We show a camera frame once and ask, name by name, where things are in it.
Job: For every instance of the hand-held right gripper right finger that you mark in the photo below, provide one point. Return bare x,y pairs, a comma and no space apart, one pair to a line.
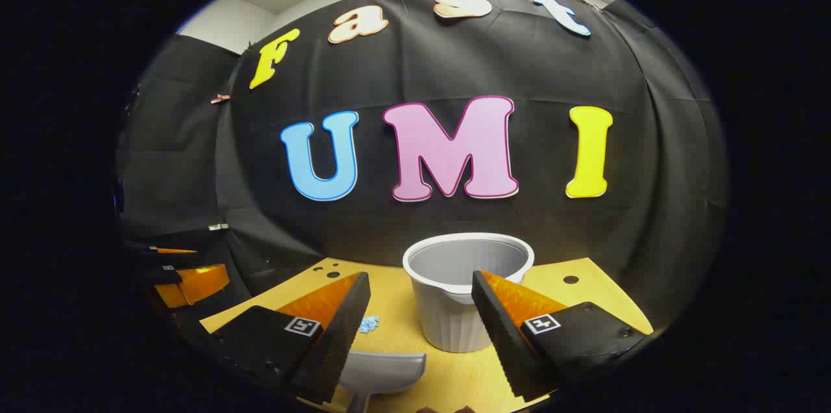
500,328

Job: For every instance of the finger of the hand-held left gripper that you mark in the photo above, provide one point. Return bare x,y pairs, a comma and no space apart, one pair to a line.
195,284
165,253

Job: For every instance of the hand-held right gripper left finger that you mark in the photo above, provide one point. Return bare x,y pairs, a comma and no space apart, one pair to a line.
337,335

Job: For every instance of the light blue paper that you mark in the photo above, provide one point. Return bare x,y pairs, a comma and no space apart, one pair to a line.
369,325

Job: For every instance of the white ribbed garbage bin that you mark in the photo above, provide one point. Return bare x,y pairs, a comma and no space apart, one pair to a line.
454,322

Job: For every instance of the grey plastic dustpan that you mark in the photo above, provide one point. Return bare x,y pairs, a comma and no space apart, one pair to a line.
383,371

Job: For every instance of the wooden desktop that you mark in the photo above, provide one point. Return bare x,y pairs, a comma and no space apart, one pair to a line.
402,302

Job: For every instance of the red cloth clip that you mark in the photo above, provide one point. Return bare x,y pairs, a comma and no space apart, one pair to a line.
221,99

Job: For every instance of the black backdrop cloth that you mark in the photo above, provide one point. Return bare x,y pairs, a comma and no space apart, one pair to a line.
487,62

